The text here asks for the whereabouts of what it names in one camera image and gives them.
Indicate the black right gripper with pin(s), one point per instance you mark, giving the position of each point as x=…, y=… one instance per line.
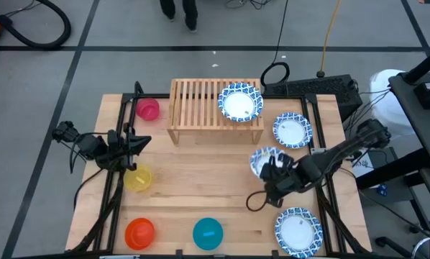
x=285, y=181

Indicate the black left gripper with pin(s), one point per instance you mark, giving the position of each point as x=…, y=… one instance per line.
x=119, y=147

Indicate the blue patterned paper bowl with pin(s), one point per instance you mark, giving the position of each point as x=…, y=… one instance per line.
x=260, y=160
x=292, y=130
x=298, y=233
x=240, y=102

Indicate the orange plastic bowl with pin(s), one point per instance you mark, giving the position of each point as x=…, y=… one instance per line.
x=140, y=234

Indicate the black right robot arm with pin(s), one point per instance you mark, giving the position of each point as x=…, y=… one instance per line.
x=344, y=151

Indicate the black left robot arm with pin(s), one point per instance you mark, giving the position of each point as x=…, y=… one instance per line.
x=89, y=145

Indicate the wooden slatted shelf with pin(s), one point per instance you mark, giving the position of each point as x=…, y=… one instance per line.
x=195, y=108

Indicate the yellow plastic cup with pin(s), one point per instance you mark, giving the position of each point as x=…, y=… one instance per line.
x=137, y=178

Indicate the black computer case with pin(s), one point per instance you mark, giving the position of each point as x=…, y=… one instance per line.
x=319, y=93

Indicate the white plastic bag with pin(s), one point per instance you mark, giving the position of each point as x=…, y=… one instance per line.
x=387, y=100

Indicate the person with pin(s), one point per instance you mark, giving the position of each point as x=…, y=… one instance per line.
x=179, y=11

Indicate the black equipment cart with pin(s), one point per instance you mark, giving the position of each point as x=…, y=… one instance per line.
x=427, y=122

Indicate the black aluminium table frame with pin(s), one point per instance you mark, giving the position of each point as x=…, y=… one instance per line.
x=111, y=201

